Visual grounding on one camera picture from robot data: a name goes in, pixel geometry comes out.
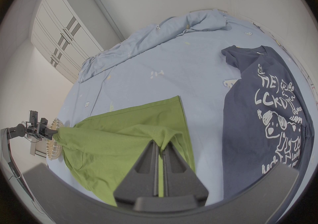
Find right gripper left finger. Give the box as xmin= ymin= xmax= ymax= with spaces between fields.
xmin=113 ymin=141 xmax=159 ymax=206

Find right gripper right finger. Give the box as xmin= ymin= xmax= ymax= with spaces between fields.
xmin=162 ymin=141 xmax=209 ymax=206

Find green shorts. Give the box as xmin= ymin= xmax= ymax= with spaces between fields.
xmin=53 ymin=95 xmax=197 ymax=207

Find round woven basket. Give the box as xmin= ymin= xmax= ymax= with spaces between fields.
xmin=46 ymin=117 xmax=65 ymax=161

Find bed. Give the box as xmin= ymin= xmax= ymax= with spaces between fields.
xmin=47 ymin=10 xmax=318 ymax=209

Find dark blue printed T-shirt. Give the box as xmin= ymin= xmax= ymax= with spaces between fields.
xmin=221 ymin=45 xmax=315 ymax=200

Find white wardrobe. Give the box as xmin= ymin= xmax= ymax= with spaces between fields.
xmin=30 ymin=0 xmax=125 ymax=84

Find pale blue quilt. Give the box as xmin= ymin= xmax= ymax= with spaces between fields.
xmin=78 ymin=8 xmax=233 ymax=84

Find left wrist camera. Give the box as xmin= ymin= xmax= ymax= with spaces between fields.
xmin=27 ymin=110 xmax=49 ymax=129

